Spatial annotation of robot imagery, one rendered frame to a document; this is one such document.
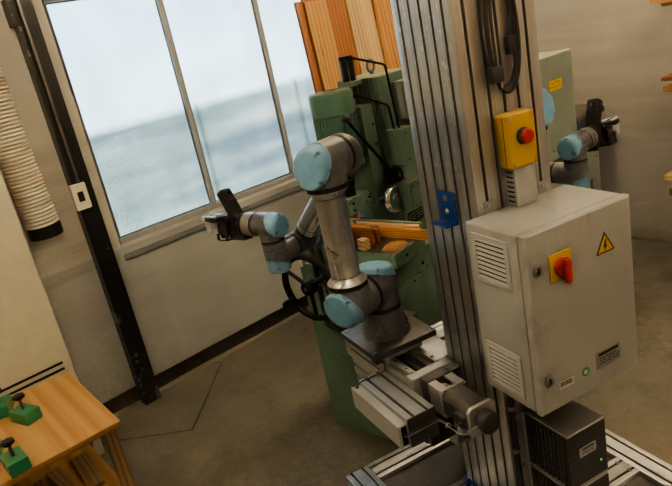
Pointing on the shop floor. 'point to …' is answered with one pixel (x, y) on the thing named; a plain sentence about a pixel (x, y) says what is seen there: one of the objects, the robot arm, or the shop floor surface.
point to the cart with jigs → (59, 437)
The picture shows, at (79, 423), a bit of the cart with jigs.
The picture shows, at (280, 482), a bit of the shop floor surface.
